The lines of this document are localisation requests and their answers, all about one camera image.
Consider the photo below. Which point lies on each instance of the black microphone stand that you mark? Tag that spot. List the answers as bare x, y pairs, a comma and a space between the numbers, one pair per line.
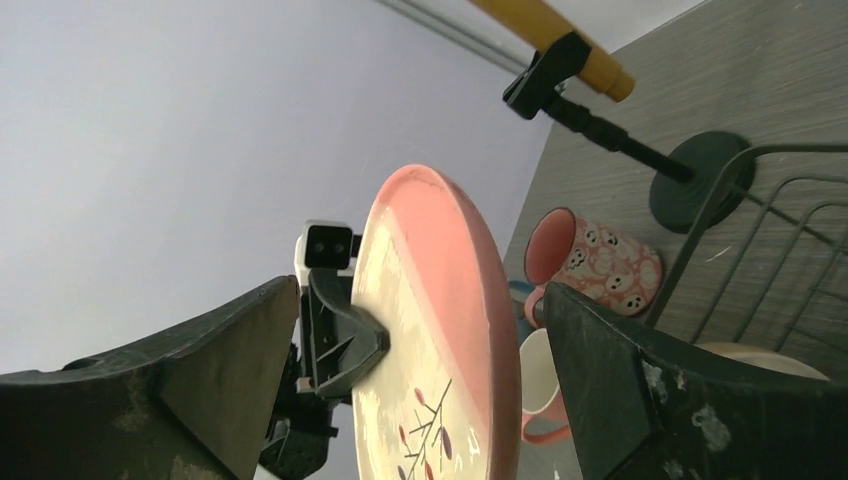
694, 177

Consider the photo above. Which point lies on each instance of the beige ceramic bowl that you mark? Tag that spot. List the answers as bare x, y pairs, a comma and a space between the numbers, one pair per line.
762, 358

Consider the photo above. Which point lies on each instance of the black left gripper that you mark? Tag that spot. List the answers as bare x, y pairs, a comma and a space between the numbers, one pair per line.
343, 343

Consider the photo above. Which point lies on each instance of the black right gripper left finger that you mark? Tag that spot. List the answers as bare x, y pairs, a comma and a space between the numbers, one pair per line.
192, 401

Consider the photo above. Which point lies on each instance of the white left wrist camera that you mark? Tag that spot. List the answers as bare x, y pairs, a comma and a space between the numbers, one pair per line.
325, 244

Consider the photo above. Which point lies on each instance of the plain pink mug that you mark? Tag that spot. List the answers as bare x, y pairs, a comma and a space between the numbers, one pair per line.
540, 388

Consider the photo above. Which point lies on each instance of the black wire dish rack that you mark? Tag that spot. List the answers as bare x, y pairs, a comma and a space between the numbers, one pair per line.
765, 264

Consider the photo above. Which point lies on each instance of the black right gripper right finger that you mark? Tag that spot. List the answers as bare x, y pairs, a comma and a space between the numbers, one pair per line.
645, 405

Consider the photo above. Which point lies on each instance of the blue mug yellow inside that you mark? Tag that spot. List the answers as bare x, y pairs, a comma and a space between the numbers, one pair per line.
519, 291

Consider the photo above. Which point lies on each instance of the pink beige leaf plate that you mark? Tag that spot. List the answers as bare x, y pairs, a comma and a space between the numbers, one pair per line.
445, 400

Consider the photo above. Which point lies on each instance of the pink patterned mug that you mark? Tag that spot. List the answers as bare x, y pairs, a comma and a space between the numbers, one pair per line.
596, 260

